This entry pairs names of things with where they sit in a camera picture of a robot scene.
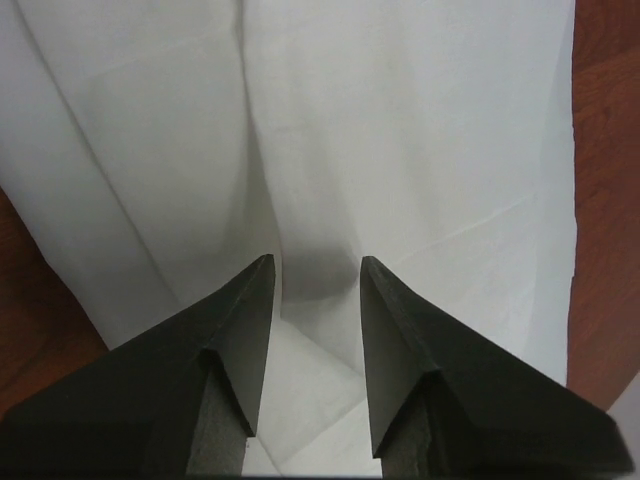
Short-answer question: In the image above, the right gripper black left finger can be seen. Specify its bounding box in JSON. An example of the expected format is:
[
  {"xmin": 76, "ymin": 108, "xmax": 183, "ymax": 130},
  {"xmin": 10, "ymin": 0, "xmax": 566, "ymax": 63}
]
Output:
[{"xmin": 1, "ymin": 255, "xmax": 275, "ymax": 475}]

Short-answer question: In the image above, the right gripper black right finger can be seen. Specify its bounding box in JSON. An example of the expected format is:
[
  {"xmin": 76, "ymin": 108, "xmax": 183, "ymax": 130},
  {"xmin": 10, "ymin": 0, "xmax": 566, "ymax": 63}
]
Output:
[{"xmin": 360, "ymin": 256, "xmax": 633, "ymax": 475}]

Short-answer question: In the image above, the white long sleeve shirt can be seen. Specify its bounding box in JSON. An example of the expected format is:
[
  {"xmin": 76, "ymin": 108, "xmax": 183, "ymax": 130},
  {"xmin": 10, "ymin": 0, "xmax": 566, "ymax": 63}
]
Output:
[{"xmin": 1, "ymin": 1, "xmax": 576, "ymax": 476}]

